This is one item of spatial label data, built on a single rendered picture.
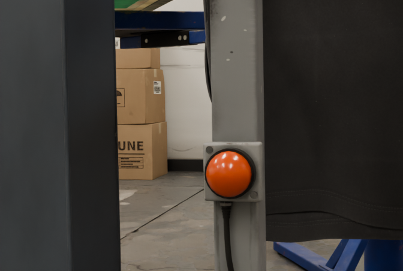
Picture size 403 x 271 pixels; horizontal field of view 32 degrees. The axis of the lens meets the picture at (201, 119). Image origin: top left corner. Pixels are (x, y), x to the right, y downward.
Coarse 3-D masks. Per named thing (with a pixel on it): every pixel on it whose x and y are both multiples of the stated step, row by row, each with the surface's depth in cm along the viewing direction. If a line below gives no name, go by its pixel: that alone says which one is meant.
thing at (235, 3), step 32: (224, 0) 60; (256, 0) 60; (224, 32) 60; (256, 32) 60; (224, 64) 60; (256, 64) 60; (224, 96) 60; (256, 96) 60; (224, 128) 60; (256, 128) 60; (256, 160) 59; (256, 192) 59; (256, 224) 60; (224, 256) 61; (256, 256) 60
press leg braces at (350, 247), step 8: (344, 240) 240; (352, 240) 206; (360, 240) 205; (368, 240) 208; (400, 240) 206; (336, 248) 246; (344, 248) 206; (352, 248) 204; (360, 248) 205; (336, 256) 246; (344, 256) 203; (352, 256) 202; (360, 256) 205; (320, 264) 257; (328, 264) 253; (336, 264) 203; (344, 264) 201; (352, 264) 202
